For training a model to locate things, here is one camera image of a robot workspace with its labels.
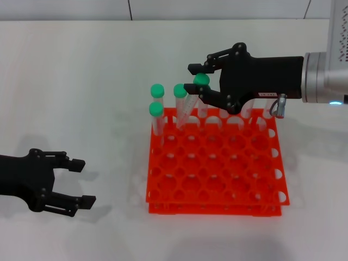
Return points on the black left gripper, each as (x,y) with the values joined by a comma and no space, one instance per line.
(21,176)

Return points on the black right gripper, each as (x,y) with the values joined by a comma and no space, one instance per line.
(258,76)

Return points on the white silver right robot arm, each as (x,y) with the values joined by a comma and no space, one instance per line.
(323,79)

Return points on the orange plastic test tube rack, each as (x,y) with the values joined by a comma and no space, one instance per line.
(217,174)

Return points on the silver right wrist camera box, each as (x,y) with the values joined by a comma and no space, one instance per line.
(338,27)

